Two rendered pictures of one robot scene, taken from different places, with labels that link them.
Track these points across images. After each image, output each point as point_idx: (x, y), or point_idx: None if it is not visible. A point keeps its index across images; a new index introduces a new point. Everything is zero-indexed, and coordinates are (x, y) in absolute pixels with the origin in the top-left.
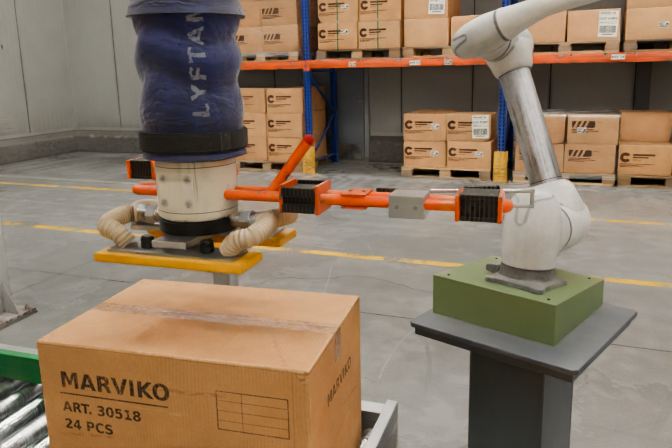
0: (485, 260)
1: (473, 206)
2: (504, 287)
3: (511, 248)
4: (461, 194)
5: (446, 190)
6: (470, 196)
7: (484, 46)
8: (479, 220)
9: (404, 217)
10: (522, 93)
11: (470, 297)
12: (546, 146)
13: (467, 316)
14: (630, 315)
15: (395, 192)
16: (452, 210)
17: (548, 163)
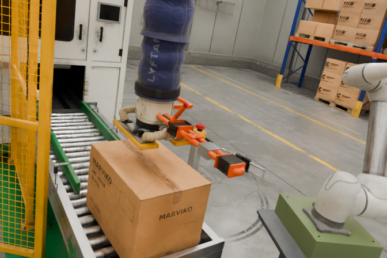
0: None
1: (223, 164)
2: (306, 217)
3: (318, 199)
4: (219, 156)
5: (227, 151)
6: (222, 158)
7: (355, 82)
8: (222, 171)
9: (201, 155)
10: (377, 116)
11: (288, 213)
12: (379, 153)
13: (284, 222)
14: None
15: (205, 142)
16: None
17: (375, 163)
